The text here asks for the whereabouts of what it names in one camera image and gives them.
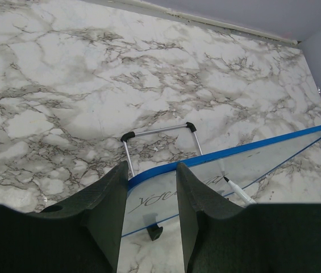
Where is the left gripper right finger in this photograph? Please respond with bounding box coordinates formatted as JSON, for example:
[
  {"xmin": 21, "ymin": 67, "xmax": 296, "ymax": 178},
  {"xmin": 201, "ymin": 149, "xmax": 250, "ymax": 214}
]
[{"xmin": 176, "ymin": 163, "xmax": 321, "ymax": 272}]

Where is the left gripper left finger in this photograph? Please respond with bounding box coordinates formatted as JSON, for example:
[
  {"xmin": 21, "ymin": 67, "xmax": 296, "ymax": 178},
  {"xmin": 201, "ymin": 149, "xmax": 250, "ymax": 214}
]
[{"xmin": 0, "ymin": 162, "xmax": 128, "ymax": 272}]

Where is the white whiteboard marker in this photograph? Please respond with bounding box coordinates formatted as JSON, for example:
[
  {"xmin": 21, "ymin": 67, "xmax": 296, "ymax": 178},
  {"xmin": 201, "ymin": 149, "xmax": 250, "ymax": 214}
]
[{"xmin": 224, "ymin": 177, "xmax": 256, "ymax": 205}]

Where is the blue framed whiteboard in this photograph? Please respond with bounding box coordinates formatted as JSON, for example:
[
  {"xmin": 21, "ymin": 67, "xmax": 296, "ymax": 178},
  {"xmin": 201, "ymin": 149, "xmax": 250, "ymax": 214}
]
[{"xmin": 122, "ymin": 125, "xmax": 321, "ymax": 237}]

